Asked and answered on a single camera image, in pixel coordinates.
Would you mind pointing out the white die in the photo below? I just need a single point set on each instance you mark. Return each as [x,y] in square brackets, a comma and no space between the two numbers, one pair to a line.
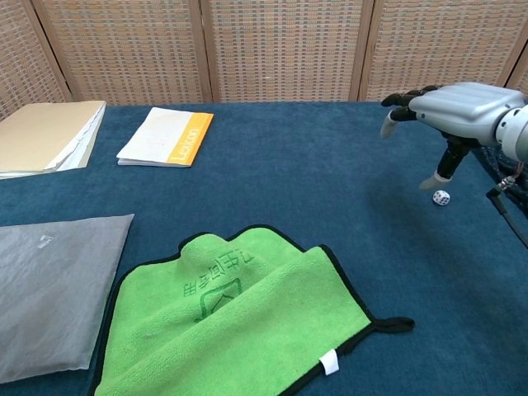
[441,198]

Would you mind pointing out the dark blue plush tablecloth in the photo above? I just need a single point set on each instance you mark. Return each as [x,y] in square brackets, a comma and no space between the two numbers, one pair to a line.
[288,165]

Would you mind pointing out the white and orange booklet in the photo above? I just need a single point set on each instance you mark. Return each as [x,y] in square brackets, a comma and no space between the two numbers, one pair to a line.
[161,136]

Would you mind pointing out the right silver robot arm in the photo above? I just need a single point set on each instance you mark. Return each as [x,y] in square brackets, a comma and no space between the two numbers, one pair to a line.
[515,132]

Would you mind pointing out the dark dotted cloth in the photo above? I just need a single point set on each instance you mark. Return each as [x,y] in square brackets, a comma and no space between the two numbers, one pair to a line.
[491,167]

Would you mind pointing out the green microfibre towel black trim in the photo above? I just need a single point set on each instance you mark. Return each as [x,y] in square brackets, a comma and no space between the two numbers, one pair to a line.
[231,330]

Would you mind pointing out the kraft paper folder with papers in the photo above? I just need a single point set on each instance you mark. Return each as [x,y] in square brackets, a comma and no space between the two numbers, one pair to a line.
[37,136]

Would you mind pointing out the woven folding screen panel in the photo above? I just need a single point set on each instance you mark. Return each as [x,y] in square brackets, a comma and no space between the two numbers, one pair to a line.
[437,41]
[123,49]
[20,62]
[520,80]
[284,49]

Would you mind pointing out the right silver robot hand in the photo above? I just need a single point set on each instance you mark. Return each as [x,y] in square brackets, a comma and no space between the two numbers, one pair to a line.
[466,107]

